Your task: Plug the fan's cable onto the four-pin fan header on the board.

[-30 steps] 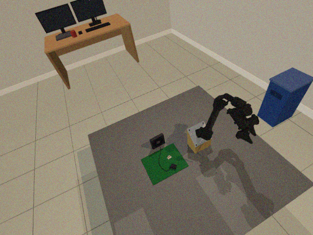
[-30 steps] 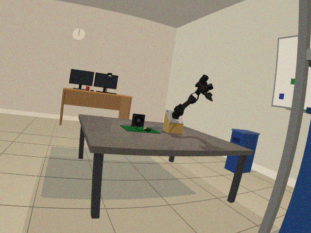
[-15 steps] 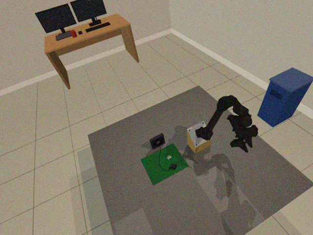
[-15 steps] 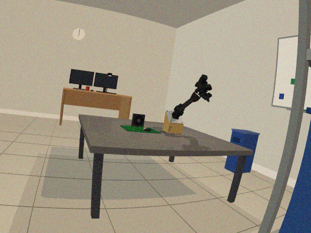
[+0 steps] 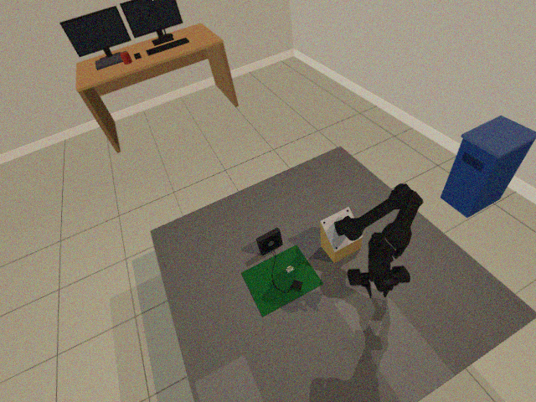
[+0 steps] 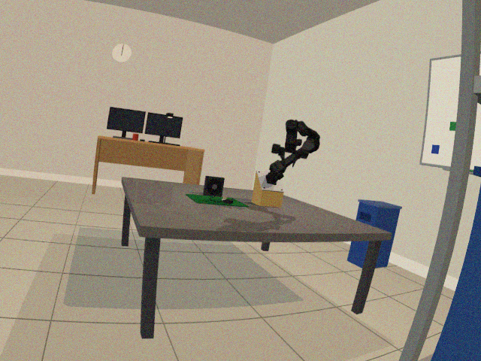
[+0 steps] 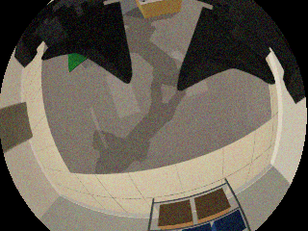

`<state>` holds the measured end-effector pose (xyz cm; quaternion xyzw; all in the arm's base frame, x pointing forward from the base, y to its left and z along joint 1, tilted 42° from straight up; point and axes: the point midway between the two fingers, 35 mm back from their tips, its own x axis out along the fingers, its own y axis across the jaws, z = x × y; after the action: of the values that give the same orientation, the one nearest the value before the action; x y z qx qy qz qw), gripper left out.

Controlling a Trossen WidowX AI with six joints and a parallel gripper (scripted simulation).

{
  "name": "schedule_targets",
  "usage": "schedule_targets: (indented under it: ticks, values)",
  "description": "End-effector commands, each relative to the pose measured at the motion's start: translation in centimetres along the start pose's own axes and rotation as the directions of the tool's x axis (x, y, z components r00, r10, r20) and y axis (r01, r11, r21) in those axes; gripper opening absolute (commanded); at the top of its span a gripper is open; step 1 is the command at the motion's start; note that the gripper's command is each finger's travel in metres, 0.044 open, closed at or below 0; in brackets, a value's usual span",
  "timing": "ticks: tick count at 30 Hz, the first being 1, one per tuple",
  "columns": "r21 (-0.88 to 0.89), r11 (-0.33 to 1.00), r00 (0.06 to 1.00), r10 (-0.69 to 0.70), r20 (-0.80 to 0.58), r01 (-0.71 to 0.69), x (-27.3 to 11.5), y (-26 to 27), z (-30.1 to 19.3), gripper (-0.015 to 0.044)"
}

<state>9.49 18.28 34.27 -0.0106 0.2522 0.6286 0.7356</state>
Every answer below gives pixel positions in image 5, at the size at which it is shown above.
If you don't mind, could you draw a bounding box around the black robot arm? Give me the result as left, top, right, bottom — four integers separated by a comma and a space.
334, 183, 424, 291

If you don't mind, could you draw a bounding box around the black cable with plug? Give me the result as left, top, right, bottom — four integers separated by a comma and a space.
273, 250, 302, 290

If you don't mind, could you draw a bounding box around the green circuit board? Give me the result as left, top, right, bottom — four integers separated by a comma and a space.
241, 245, 323, 316

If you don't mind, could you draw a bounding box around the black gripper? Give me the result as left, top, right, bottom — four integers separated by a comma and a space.
348, 263, 410, 298

